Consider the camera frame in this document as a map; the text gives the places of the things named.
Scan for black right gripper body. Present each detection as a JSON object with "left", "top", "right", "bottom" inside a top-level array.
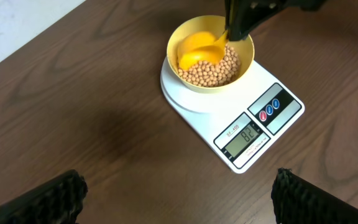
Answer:
[{"left": 285, "top": 0, "right": 327, "bottom": 11}]

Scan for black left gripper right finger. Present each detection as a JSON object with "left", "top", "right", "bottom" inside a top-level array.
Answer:
[{"left": 271, "top": 168, "right": 358, "bottom": 224}]

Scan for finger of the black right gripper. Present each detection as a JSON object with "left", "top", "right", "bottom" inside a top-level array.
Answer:
[{"left": 224, "top": 0, "right": 288, "bottom": 42}]

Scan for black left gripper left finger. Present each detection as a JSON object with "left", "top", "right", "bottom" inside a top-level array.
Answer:
[{"left": 0, "top": 170, "right": 88, "bottom": 224}]

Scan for yellow measuring scoop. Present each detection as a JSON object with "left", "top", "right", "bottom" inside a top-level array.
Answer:
[{"left": 177, "top": 30, "right": 227, "bottom": 70}]

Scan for pale yellow bowl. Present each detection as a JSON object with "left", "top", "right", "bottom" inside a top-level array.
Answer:
[{"left": 167, "top": 15, "right": 255, "bottom": 93}]

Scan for soybeans in bowl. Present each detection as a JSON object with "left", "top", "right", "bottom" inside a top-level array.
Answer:
[{"left": 178, "top": 45, "right": 241, "bottom": 88}]

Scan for white digital kitchen scale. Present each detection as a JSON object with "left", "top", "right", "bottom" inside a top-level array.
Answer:
[{"left": 160, "top": 60, "right": 305, "bottom": 174}]

